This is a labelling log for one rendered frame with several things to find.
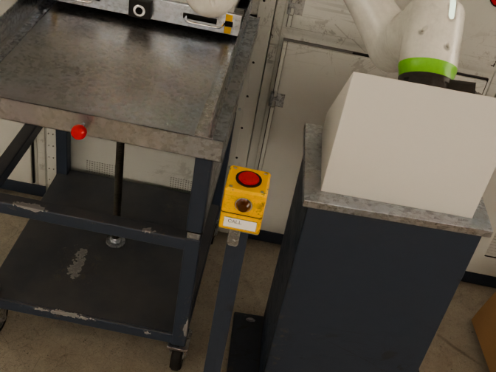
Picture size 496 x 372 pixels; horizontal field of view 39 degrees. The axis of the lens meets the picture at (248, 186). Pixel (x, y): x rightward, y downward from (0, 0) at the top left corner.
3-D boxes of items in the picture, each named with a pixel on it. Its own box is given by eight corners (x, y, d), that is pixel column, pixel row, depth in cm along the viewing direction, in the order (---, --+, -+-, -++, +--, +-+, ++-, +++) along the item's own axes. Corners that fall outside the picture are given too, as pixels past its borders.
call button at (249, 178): (257, 192, 130) (258, 185, 129) (235, 187, 130) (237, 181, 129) (259, 179, 133) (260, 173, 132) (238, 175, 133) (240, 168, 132)
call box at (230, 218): (258, 237, 133) (267, 195, 127) (218, 228, 134) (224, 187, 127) (263, 211, 140) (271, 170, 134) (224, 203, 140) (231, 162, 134)
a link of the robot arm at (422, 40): (426, 95, 165) (437, 20, 168) (468, 82, 151) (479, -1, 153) (379, 81, 161) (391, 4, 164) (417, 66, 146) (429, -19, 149)
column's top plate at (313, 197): (465, 156, 182) (467, 150, 181) (491, 238, 156) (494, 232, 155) (303, 128, 181) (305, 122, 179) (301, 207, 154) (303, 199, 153)
